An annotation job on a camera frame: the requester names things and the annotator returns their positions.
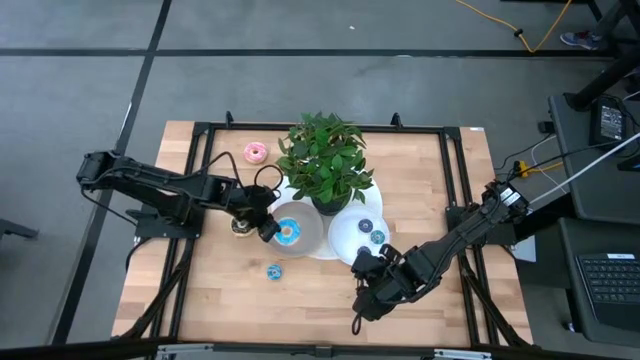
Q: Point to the white round plate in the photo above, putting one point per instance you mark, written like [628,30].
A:
[345,235]

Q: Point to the dark grey chair leg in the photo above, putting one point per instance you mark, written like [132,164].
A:
[15,229]

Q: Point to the tan round plate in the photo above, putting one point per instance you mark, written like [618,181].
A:
[310,220]

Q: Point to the dark grey side desk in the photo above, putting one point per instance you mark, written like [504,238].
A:
[572,310]
[570,125]

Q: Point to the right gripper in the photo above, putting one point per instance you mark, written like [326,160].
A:
[387,295]

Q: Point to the large blue frosted donut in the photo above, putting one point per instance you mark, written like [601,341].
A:
[296,235]

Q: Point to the black power adapter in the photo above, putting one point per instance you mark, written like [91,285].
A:
[595,120]

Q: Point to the person's shoe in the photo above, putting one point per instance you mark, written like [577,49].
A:
[577,40]

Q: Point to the small blue sprinkled donut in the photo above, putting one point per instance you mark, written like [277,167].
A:
[270,270]

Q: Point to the small dark blue donut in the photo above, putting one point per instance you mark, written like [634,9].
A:
[363,249]

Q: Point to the black keyboard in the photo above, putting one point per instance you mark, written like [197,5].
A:
[615,290]

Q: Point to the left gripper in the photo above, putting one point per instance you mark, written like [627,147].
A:
[252,202]

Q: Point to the black aluminium table frame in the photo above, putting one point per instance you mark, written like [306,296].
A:
[250,126]

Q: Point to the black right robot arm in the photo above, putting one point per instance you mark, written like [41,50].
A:
[465,235]

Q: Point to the green potted plant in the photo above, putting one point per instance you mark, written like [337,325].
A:
[325,160]

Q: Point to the black desk leg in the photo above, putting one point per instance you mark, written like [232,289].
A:
[600,82]

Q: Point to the small purple frosted donut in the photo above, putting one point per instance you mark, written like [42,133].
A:
[361,225]

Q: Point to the person's leg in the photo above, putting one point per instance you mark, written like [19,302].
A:
[612,17]

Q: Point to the black wall plug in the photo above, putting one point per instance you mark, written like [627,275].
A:
[545,126]

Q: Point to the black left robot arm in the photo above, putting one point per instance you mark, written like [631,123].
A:
[150,182]

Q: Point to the large pink frosted donut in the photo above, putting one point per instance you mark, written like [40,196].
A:
[249,153]

